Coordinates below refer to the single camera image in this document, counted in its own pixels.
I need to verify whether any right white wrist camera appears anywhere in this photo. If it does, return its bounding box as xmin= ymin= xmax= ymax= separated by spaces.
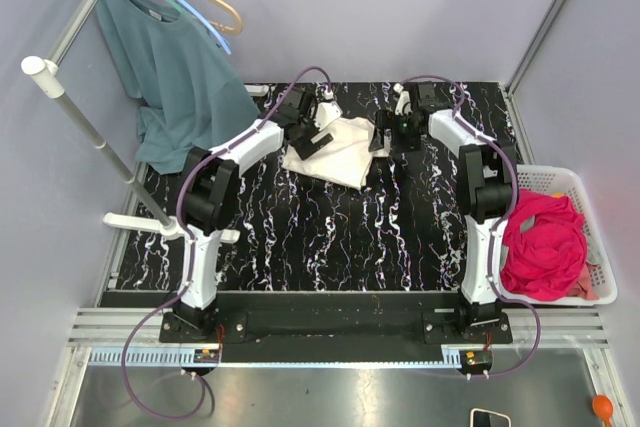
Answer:
xmin=393 ymin=83 xmax=412 ymax=116

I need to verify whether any smartphone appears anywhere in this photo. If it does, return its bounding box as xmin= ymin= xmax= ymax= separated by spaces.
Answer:
xmin=470 ymin=408 xmax=512 ymax=427

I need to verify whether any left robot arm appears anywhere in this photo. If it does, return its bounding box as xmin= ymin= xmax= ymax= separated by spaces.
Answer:
xmin=167 ymin=87 xmax=342 ymax=343

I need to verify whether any teal t shirt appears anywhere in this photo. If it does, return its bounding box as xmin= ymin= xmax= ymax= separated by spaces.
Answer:
xmin=95 ymin=0 xmax=259 ymax=175

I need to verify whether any aluminium corner frame post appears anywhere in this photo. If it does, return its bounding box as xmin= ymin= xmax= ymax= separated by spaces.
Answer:
xmin=505 ymin=0 xmax=569 ymax=95

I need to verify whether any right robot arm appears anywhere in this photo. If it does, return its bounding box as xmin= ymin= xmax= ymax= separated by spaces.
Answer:
xmin=369 ymin=79 xmax=518 ymax=344

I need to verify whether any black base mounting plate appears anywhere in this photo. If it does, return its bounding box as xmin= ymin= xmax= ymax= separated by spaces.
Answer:
xmin=159 ymin=292 xmax=513 ymax=365

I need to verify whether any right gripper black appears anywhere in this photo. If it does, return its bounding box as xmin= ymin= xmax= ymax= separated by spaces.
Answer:
xmin=368 ymin=110 xmax=422 ymax=155

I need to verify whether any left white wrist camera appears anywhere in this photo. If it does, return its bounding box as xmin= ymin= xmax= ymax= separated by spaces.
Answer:
xmin=313 ymin=89 xmax=343 ymax=131

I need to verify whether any white cable duct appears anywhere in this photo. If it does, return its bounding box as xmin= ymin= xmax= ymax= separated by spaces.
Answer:
xmin=89 ymin=346 xmax=222 ymax=368

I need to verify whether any pink t shirt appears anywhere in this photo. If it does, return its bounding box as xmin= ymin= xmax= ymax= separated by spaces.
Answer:
xmin=501 ymin=189 xmax=597 ymax=302

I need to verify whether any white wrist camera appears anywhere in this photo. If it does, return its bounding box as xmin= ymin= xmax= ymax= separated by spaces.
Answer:
xmin=393 ymin=83 xmax=412 ymax=116
xmin=313 ymin=89 xmax=343 ymax=131

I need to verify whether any metal clothes rack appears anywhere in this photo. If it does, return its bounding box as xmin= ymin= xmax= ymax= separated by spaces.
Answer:
xmin=20 ymin=0 xmax=241 ymax=244

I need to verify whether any orange maraca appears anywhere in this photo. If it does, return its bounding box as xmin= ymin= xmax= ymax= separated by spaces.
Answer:
xmin=592 ymin=395 xmax=614 ymax=427

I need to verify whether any white laundry basket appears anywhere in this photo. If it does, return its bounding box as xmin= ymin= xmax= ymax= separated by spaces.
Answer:
xmin=495 ymin=165 xmax=618 ymax=307

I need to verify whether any white t shirt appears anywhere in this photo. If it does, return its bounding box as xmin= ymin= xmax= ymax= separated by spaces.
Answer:
xmin=282 ymin=117 xmax=389 ymax=189

